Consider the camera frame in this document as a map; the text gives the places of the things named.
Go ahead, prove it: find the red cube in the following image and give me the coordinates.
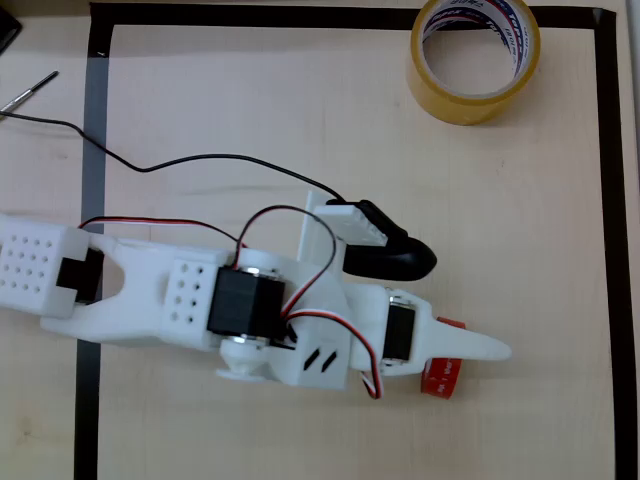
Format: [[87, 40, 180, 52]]
[[418, 315, 467, 400]]

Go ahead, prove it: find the big yellow tape roll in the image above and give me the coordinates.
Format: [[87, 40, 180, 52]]
[[410, 0, 542, 127]]

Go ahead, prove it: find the black flat object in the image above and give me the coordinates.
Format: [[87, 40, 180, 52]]
[[0, 7, 24, 56]]

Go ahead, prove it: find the red white black servo cable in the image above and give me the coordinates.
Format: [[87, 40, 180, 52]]
[[285, 309, 384, 401]]

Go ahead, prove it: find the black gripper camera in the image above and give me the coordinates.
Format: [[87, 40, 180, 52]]
[[324, 199, 439, 283]]

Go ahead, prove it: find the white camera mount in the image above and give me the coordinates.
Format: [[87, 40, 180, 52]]
[[297, 189, 391, 262]]

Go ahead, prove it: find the thin black camera cable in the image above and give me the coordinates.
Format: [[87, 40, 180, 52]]
[[0, 111, 347, 205]]

